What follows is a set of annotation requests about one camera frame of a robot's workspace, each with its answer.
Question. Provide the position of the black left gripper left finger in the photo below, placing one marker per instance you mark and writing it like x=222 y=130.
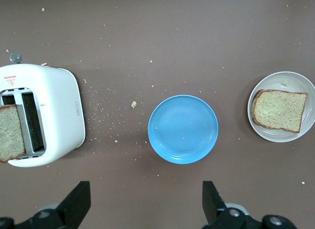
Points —
x=69 y=209

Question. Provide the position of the small lettuce scrap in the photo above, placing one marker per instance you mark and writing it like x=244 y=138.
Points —
x=286 y=83

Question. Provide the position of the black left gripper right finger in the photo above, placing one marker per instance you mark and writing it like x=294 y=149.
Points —
x=216 y=214

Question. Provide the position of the beige plate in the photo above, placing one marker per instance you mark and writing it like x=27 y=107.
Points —
x=278 y=136

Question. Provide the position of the bread crumb chunk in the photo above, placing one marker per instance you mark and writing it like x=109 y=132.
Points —
x=134 y=105

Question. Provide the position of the brown bread slice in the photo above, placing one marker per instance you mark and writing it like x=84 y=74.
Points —
x=280 y=110
x=9 y=133

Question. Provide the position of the white toaster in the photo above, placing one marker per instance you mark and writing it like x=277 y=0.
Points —
x=59 y=110

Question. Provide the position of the blue plate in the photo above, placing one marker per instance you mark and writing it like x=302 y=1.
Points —
x=183 y=129

